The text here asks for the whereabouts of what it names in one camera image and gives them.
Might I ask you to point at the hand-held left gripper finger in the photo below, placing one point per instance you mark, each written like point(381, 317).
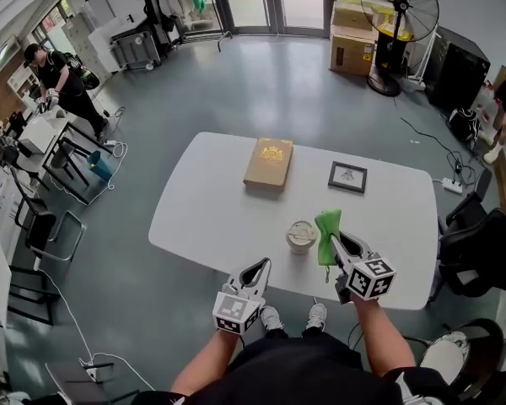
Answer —
point(236, 274)
point(263, 287)

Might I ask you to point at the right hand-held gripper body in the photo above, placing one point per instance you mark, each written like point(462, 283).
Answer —
point(371, 279)

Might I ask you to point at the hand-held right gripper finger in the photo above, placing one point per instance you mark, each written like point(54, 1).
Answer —
point(364, 248)
point(342, 257)

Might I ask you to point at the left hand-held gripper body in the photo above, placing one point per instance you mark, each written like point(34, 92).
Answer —
point(235, 312)

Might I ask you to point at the green cloth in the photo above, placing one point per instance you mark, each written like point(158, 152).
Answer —
point(326, 230)

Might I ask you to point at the paper cup with lid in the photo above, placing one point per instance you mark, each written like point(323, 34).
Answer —
point(299, 236)

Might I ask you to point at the person's right forearm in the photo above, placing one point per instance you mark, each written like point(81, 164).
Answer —
point(383, 340)

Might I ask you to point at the person's left forearm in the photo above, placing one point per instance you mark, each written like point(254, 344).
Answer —
point(206, 361)

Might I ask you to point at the person's left white shoe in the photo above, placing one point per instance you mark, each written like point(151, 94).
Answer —
point(272, 318)

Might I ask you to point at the person's white shoe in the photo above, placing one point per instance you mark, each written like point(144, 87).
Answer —
point(272, 318)
point(316, 316)

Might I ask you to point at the person's right white shoe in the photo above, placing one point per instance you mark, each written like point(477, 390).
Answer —
point(316, 316)

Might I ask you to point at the person's black clothing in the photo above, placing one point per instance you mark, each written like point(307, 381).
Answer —
point(295, 374)

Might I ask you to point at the white seat cushion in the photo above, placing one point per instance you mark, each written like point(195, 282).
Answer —
point(445, 354)

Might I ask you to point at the white power strip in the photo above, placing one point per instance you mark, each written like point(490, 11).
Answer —
point(452, 185)

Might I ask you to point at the black office chair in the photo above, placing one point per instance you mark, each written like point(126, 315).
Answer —
point(476, 251)

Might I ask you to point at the brown hardcover book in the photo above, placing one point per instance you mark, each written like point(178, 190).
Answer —
point(267, 165)

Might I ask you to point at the dark wicker chair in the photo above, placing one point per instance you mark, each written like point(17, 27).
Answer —
point(487, 340)

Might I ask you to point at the black backpack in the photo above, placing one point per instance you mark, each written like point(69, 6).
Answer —
point(466, 125)

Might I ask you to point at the dark grey stool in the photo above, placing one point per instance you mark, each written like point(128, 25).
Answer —
point(76, 380)

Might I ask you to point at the teal waste bin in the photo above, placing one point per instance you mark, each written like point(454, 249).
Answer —
point(100, 166)

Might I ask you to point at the large cardboard box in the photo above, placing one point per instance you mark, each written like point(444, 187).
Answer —
point(352, 53)

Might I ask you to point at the black bin yellow lid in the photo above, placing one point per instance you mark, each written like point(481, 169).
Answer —
point(390, 49)

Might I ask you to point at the black cabinet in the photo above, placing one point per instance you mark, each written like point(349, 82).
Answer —
point(457, 70)

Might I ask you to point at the white folding rack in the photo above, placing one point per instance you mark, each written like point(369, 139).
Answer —
point(428, 57)

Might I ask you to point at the black cantilever chair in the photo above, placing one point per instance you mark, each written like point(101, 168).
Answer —
point(40, 226)

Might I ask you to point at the black stool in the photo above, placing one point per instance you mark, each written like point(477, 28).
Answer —
point(63, 154)

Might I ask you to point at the white desk black legs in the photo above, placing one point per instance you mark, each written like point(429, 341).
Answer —
point(65, 131)

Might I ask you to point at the small cardboard box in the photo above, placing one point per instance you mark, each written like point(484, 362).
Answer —
point(354, 17)

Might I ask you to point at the white box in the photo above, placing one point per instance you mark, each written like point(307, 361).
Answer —
point(40, 135)

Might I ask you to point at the black standing fan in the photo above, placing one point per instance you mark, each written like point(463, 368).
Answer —
point(398, 7)

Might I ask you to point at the grey cart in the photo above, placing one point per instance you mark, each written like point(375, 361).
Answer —
point(135, 44)

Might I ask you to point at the white locker cabinet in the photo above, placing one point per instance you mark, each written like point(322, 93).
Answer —
point(88, 36)

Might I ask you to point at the black picture frame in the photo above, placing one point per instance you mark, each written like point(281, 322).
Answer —
point(348, 176)

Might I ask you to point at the black frame stand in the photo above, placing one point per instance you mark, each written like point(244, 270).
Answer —
point(33, 298)

